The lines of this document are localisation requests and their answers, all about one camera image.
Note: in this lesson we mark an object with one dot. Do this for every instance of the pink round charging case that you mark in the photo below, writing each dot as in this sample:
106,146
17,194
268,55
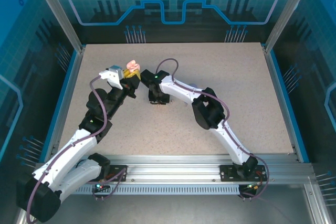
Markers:
132,65

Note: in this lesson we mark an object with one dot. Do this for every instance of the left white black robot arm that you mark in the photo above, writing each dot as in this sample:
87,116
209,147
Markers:
65,153

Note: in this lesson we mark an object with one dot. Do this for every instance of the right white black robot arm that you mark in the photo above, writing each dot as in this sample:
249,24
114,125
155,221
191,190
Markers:
231,140

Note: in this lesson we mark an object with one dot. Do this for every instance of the small lit connector module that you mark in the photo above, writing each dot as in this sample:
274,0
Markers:
101,186
254,186

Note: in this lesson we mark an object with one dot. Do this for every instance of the grey metal lower tray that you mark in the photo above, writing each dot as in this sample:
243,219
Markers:
170,208

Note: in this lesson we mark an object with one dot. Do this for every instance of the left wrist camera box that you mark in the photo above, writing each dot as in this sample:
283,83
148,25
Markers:
113,77

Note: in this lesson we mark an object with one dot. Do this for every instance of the blue aluminium side rail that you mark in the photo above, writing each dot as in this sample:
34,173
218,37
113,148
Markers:
284,103
63,103

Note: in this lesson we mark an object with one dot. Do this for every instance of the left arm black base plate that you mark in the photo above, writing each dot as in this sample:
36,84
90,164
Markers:
115,169

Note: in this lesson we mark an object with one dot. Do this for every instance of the aluminium mounting rail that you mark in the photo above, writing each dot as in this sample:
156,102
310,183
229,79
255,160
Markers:
170,166

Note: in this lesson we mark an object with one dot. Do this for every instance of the aluminium frame post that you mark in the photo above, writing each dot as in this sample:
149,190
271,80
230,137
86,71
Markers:
286,14
57,16

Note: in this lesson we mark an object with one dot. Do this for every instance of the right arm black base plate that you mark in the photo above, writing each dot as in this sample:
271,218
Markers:
227,172

